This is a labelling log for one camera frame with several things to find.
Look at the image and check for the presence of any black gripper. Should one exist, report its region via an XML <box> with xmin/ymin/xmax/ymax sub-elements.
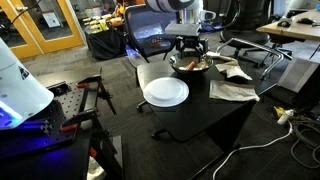
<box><xmin>176</xmin><ymin>36</ymin><xmax>208</xmax><ymax>63</ymax></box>

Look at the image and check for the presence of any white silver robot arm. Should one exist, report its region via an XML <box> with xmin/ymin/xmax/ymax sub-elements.
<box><xmin>145</xmin><ymin>0</ymin><xmax>216</xmax><ymax>61</ymax></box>

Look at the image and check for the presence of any metal bowl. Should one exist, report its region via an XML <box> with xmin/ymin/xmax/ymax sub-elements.
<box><xmin>169</xmin><ymin>51</ymin><xmax>213</xmax><ymax>74</ymax></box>

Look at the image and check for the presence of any beige cloth by bowl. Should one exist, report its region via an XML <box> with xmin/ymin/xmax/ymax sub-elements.
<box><xmin>206</xmin><ymin>51</ymin><xmax>237</xmax><ymax>61</ymax></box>

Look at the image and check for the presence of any beige cloth far side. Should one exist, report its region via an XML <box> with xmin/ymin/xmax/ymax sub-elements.
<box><xmin>216</xmin><ymin>61</ymin><xmax>251</xmax><ymax>80</ymax></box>

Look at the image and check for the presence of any beige cloth near plate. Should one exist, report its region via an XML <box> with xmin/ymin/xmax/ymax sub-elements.
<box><xmin>209</xmin><ymin>80</ymin><xmax>260</xmax><ymax>102</ymax></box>

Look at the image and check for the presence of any white plate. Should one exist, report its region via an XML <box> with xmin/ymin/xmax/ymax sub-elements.
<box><xmin>143</xmin><ymin>77</ymin><xmax>189</xmax><ymax>107</ymax></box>

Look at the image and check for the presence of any black mesh office chair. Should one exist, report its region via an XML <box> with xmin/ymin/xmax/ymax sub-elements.
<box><xmin>124</xmin><ymin>4</ymin><xmax>176</xmax><ymax>61</ymax></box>

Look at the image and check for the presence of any wooden desk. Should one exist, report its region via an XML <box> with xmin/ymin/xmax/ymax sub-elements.
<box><xmin>258</xmin><ymin>10</ymin><xmax>320</xmax><ymax>41</ymax></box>

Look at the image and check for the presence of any black clamp with orange grip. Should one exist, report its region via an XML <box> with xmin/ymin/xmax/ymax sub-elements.
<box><xmin>60</xmin><ymin>108</ymin><xmax>97</xmax><ymax>132</ymax></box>

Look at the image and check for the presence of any white cable on floor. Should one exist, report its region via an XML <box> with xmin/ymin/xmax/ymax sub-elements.
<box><xmin>212</xmin><ymin>119</ymin><xmax>294</xmax><ymax>180</ymax></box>

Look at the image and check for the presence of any white camera housing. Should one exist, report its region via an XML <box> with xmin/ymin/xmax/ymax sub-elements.
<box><xmin>0</xmin><ymin>39</ymin><xmax>54</xmax><ymax>130</ymax></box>

